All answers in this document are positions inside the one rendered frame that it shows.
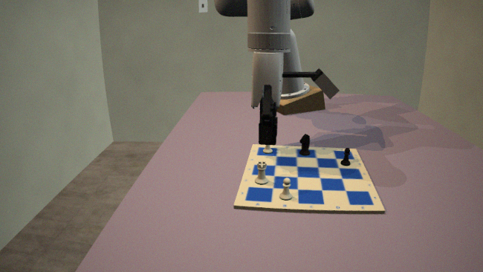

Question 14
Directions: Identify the white pawn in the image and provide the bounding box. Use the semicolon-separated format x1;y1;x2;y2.
263;145;273;154
279;178;292;201

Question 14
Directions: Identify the blue and cream chessboard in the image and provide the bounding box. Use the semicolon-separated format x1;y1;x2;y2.
233;144;385;214

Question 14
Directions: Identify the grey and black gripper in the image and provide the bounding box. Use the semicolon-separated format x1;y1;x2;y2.
248;48;291;145

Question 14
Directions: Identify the white rook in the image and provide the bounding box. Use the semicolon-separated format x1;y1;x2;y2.
255;161;268;185

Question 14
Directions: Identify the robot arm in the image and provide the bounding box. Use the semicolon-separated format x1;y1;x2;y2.
214;0;340;100

